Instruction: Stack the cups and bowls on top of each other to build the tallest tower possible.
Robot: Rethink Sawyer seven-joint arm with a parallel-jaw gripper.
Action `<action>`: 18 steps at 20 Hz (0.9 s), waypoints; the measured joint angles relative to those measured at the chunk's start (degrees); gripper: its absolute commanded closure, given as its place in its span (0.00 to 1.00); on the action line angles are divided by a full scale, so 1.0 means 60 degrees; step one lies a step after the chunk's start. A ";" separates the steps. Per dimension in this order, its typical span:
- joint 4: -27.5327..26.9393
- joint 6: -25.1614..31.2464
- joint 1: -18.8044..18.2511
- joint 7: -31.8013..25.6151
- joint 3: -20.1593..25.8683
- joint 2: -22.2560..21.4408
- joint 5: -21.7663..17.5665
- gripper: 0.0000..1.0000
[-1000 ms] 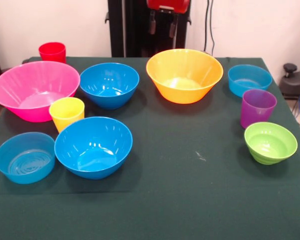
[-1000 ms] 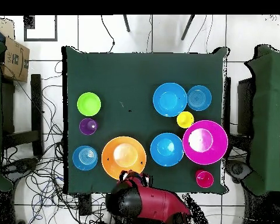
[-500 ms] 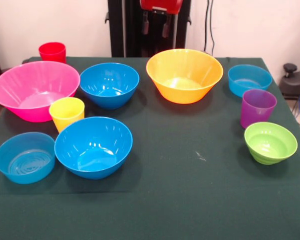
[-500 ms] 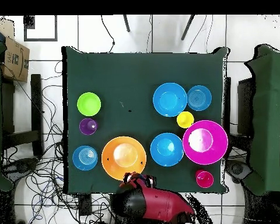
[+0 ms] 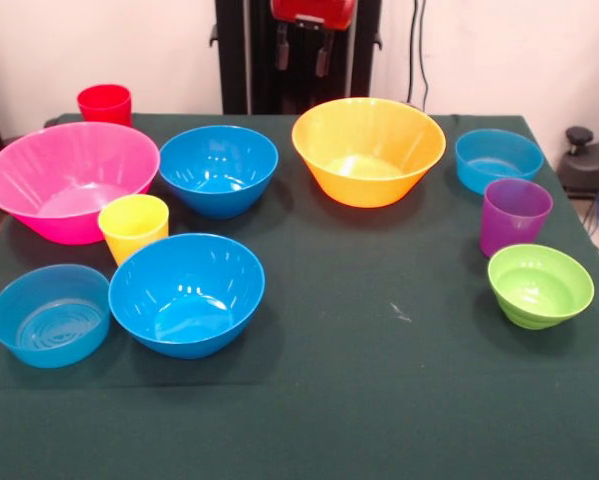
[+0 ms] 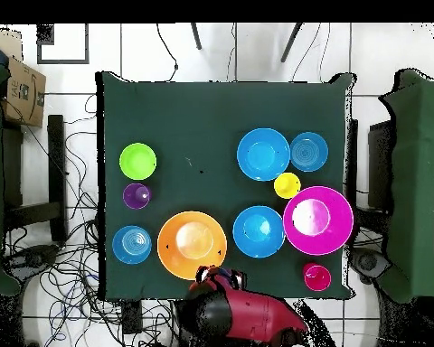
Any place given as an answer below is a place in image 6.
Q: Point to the green plastic bowl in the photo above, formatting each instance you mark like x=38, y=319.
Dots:
x=137, y=161

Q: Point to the yellow plastic cup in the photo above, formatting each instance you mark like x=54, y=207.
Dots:
x=287, y=185

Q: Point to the purple plastic cup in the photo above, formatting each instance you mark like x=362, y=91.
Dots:
x=133, y=197

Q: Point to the translucent blue shallow bowl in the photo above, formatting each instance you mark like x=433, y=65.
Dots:
x=308, y=151
x=131, y=244

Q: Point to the cardboard box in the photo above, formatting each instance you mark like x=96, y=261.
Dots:
x=23, y=94

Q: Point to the red plastic cup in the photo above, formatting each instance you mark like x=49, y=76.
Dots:
x=317, y=277

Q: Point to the black stool frame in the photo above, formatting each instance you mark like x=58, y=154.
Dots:
x=56, y=162

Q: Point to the large orange plastic bowl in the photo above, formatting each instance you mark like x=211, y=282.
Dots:
x=192, y=242

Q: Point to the dark grey tripod leg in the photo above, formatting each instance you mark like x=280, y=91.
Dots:
x=196, y=36
x=291, y=43

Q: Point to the black table foot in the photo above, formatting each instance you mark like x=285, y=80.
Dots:
x=132, y=318

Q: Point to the large pink plastic bowl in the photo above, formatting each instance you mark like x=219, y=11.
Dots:
x=318, y=220

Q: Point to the dark green table cloth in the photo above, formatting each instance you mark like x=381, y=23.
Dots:
x=202, y=119

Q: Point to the blue plastic bowl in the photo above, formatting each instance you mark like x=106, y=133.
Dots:
x=263, y=154
x=259, y=231

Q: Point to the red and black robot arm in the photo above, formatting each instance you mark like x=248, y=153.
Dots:
x=253, y=314

